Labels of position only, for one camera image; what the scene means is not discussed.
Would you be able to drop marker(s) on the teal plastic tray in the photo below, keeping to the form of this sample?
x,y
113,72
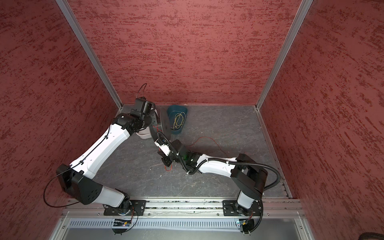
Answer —
x,y
177,116

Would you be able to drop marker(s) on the left base circuit board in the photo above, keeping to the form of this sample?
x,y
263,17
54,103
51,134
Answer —
x,y
121,226

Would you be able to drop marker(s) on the left aluminium corner post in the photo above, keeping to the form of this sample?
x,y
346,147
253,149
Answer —
x,y
78,31

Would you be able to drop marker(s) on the black cable spool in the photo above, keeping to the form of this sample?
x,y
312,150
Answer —
x,y
160,123

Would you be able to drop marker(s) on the white plastic tray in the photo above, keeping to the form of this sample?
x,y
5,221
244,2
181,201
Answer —
x,y
144,134

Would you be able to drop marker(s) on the base circuit board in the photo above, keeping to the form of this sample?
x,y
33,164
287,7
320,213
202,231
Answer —
x,y
245,226
121,226

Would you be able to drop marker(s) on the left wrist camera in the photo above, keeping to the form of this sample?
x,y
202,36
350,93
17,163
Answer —
x,y
141,98

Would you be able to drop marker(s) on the aluminium corner post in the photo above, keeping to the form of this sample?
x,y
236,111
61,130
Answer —
x,y
78,31
291,35

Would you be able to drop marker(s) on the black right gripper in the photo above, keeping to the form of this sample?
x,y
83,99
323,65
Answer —
x,y
165,159

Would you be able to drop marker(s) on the right base circuit board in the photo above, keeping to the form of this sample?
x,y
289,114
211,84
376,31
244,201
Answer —
x,y
245,226

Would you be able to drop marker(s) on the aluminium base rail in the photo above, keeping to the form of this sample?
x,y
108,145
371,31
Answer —
x,y
182,214

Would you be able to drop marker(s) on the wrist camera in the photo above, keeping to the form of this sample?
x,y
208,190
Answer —
x,y
141,98
163,147

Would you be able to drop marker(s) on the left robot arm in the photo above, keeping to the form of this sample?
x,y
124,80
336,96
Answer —
x,y
77,178

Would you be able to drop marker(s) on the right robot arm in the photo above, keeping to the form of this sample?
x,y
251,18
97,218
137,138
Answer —
x,y
248,176

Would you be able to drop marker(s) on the right aluminium corner post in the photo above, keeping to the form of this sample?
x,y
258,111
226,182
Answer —
x,y
291,35

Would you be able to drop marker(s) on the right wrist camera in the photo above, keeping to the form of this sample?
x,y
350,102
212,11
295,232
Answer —
x,y
163,147

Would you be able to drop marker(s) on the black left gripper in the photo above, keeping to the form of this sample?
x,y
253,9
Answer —
x,y
151,119

